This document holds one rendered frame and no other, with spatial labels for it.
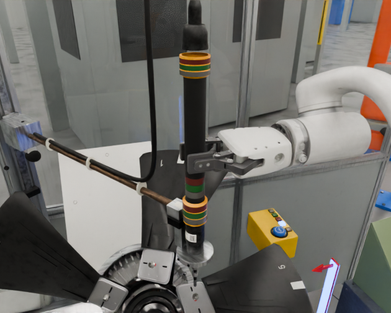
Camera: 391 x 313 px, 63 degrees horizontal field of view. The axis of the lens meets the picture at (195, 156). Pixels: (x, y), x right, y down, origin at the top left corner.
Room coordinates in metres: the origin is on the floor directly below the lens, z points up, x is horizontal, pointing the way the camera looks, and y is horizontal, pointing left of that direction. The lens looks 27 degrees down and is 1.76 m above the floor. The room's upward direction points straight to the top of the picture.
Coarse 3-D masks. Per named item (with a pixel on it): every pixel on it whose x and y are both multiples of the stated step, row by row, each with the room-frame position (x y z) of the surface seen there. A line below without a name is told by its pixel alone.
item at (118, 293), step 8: (104, 280) 0.43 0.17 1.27; (96, 288) 0.44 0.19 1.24; (104, 288) 0.44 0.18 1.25; (112, 288) 0.43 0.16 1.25; (120, 288) 0.43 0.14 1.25; (96, 296) 0.44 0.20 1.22; (112, 296) 0.43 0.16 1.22; (120, 296) 0.43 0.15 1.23; (96, 304) 0.44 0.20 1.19; (104, 304) 0.44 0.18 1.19; (112, 304) 0.44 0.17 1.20; (120, 304) 0.43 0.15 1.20
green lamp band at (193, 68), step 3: (180, 66) 0.45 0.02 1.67; (183, 66) 0.44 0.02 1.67; (186, 66) 0.44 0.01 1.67; (189, 66) 0.43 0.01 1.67; (192, 66) 0.43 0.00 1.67; (195, 66) 0.43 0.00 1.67; (198, 66) 0.43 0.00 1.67; (201, 66) 0.44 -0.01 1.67; (204, 66) 0.44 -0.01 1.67; (207, 66) 0.44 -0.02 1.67; (183, 69) 0.44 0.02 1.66; (186, 69) 0.44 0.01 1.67; (189, 69) 0.43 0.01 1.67; (192, 69) 0.43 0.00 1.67; (195, 69) 0.43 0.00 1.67; (198, 69) 0.43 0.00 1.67; (201, 69) 0.44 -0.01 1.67; (204, 69) 0.44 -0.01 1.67; (207, 69) 0.44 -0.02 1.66
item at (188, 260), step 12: (168, 204) 0.48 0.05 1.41; (168, 216) 0.47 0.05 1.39; (180, 216) 0.46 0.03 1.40; (180, 228) 0.45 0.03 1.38; (180, 240) 0.46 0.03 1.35; (204, 240) 0.48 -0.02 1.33; (180, 252) 0.45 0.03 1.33; (204, 252) 0.45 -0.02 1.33; (192, 264) 0.42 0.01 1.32; (204, 264) 0.42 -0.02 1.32
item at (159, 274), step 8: (144, 248) 0.53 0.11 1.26; (144, 256) 0.52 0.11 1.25; (152, 256) 0.51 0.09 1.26; (160, 256) 0.50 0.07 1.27; (168, 256) 0.49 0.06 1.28; (144, 264) 0.50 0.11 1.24; (160, 264) 0.48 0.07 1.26; (168, 264) 0.47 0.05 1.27; (144, 272) 0.49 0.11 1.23; (152, 272) 0.48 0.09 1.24; (160, 272) 0.47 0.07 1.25; (168, 272) 0.46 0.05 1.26; (152, 280) 0.46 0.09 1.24; (160, 280) 0.46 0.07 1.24; (168, 280) 0.45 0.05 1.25
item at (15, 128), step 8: (16, 112) 0.88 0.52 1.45; (0, 120) 0.83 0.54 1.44; (8, 120) 0.83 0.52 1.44; (16, 120) 0.83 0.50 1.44; (24, 120) 0.83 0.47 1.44; (32, 120) 0.83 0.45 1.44; (8, 128) 0.80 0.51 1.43; (16, 128) 0.78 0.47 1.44; (24, 128) 0.80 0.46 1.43; (32, 128) 0.82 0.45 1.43; (40, 128) 0.83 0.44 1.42; (8, 136) 0.81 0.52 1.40; (16, 136) 0.78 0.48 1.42; (24, 136) 0.80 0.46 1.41; (8, 144) 0.82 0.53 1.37; (16, 144) 0.79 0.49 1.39; (24, 144) 0.79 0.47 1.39; (32, 144) 0.81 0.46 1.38; (40, 144) 0.83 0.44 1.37
